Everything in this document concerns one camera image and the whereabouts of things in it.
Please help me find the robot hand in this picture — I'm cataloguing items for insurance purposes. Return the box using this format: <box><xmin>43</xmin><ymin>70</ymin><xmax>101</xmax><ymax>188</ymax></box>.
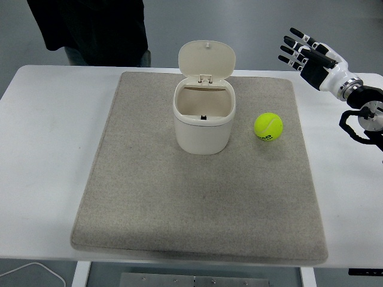
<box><xmin>278</xmin><ymin>28</ymin><xmax>351</xmax><ymax>94</ymax></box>

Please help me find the yellow tennis ball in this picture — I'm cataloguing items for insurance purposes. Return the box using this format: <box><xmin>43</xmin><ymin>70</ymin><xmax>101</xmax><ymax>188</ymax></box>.
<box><xmin>254</xmin><ymin>112</ymin><xmax>283</xmax><ymax>142</ymax></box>

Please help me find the cream lidded plastic bin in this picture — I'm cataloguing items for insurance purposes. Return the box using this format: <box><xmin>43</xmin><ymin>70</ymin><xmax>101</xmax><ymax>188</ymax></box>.
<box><xmin>172</xmin><ymin>40</ymin><xmax>237</xmax><ymax>155</ymax></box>

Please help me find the black table control panel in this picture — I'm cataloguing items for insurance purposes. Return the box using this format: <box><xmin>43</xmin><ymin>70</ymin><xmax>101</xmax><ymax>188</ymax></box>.
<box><xmin>348</xmin><ymin>268</ymin><xmax>383</xmax><ymax>276</ymax></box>

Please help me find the grey felt mat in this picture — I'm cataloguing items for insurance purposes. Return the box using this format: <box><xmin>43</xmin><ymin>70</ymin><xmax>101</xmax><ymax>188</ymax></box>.
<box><xmin>69</xmin><ymin>71</ymin><xmax>329</xmax><ymax>265</ymax></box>

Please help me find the white table leg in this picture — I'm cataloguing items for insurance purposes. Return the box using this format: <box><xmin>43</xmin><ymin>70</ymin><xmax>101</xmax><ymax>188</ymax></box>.
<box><xmin>71</xmin><ymin>261</ymin><xmax>92</xmax><ymax>287</ymax></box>
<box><xmin>299</xmin><ymin>265</ymin><xmax>317</xmax><ymax>287</ymax></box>

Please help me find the person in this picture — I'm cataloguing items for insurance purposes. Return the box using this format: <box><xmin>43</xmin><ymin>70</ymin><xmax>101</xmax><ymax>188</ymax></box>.
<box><xmin>26</xmin><ymin>0</ymin><xmax>152</xmax><ymax>68</ymax></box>

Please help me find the grey metal plate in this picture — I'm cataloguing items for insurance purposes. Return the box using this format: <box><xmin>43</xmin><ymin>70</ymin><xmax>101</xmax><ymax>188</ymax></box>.
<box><xmin>119</xmin><ymin>271</ymin><xmax>272</xmax><ymax>287</ymax></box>

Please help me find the white floor cable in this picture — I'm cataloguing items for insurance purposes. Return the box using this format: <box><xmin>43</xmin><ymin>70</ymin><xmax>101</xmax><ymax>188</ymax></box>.
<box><xmin>0</xmin><ymin>262</ymin><xmax>66</xmax><ymax>287</ymax></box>

